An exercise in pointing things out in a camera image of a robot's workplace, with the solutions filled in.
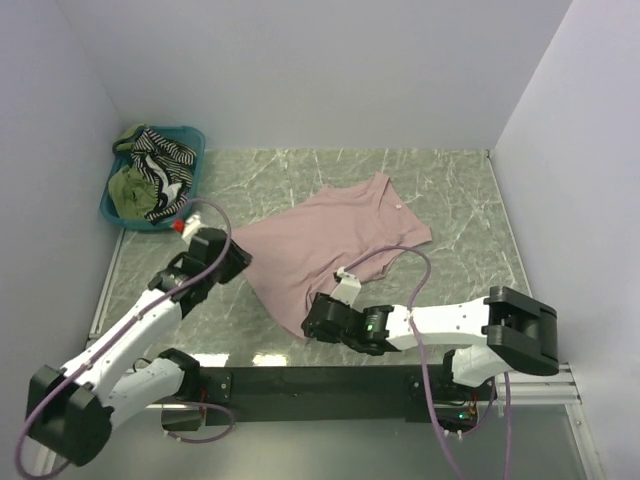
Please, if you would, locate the pink tank top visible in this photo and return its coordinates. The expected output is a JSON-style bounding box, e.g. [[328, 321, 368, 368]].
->
[[232, 173, 432, 337]]

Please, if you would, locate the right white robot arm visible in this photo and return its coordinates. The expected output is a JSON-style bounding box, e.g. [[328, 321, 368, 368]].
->
[[301, 286, 559, 399]]

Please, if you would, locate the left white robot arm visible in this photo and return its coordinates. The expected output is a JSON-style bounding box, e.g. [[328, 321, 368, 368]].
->
[[25, 227, 252, 466]]

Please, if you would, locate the black white striped tank top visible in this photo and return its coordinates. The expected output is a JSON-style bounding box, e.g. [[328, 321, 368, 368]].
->
[[131, 127, 197, 224]]

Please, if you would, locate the green tank top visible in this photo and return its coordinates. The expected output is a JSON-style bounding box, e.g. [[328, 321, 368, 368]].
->
[[107, 124, 158, 221]]

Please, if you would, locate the black base beam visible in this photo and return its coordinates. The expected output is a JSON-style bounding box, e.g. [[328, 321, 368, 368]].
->
[[140, 364, 501, 429]]

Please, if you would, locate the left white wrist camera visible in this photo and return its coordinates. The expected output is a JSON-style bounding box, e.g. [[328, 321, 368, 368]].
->
[[172, 212, 205, 243]]

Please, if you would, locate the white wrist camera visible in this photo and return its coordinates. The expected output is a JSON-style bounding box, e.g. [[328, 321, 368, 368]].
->
[[172, 212, 205, 243], [330, 267, 361, 306]]

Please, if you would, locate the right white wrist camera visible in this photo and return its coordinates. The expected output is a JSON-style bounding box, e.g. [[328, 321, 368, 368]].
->
[[330, 267, 361, 306]]

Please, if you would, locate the aluminium rail frame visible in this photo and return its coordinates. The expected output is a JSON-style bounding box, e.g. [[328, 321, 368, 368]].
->
[[29, 229, 601, 480]]

